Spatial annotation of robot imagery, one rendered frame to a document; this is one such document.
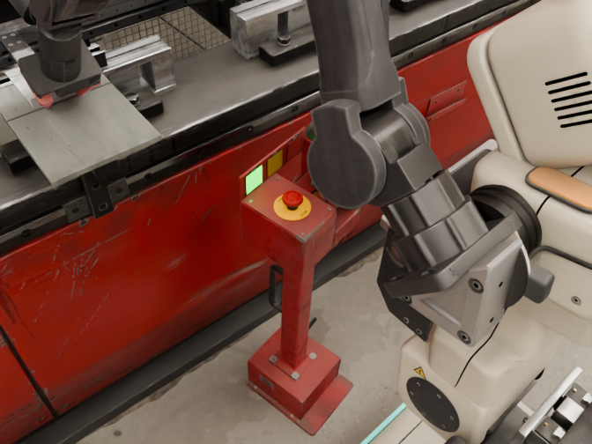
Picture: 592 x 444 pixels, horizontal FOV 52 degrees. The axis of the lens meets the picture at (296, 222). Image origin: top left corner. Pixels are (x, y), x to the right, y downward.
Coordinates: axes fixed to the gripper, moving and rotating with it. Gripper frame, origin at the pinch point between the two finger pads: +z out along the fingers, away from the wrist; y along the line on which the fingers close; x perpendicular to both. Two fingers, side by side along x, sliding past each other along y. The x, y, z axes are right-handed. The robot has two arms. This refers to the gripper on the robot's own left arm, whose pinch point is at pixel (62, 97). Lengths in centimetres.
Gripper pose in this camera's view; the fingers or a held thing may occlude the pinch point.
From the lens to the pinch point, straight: 106.7
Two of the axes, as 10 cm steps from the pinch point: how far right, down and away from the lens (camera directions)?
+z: -3.3, 3.2, 8.9
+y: -7.7, 4.4, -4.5
